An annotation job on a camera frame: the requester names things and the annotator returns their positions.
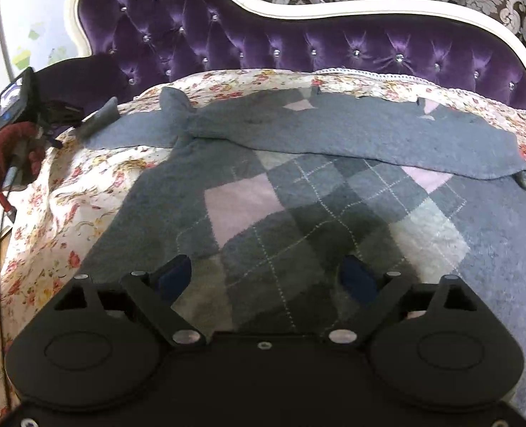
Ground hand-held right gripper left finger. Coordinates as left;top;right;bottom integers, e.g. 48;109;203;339
54;254;207;347

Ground green wall stickers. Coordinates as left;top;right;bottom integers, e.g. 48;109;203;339
11;27;70;69

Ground floral blanket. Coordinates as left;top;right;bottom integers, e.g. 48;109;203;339
0;68;526;427

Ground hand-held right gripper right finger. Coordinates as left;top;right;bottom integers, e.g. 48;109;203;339
327;255;480;348

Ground grey argyle sweater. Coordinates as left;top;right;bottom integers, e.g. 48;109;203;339
74;86;526;427

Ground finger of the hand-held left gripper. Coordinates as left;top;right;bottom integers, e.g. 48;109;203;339
79;97;122;140

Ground purple tufted sofa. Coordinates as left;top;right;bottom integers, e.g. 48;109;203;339
36;0;526;118

